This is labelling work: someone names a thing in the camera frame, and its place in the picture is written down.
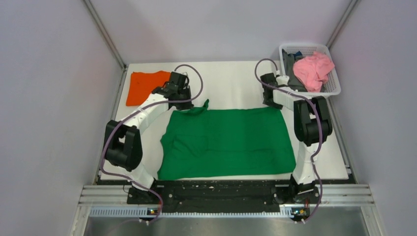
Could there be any green t shirt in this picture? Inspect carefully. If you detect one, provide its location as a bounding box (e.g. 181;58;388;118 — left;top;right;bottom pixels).
158;102;296;180

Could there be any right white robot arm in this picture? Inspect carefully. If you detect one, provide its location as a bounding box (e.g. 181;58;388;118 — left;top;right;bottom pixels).
256;73;333;204

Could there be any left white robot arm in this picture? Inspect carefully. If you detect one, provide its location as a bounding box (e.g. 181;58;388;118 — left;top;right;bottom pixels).
100;71;194;205

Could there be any grey t shirt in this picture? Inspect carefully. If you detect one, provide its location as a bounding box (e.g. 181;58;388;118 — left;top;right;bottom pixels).
282;49;307;92

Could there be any folded orange t shirt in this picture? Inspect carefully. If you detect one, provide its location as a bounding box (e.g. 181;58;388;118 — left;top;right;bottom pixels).
125;71;171;106

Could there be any blue t shirt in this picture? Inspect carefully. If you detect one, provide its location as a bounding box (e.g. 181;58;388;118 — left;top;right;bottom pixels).
293;51;304;61

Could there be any pink t shirt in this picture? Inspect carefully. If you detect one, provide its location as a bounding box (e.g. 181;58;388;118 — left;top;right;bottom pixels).
293;52;335;92

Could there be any white plastic basket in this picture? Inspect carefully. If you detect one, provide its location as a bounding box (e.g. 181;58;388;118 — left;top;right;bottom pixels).
279;43;341;97

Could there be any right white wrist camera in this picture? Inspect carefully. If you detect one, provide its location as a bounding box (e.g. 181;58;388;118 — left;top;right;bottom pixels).
276;70;290;87

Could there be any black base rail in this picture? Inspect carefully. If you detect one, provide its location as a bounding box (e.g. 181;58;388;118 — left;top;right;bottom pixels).
127;179;320;213

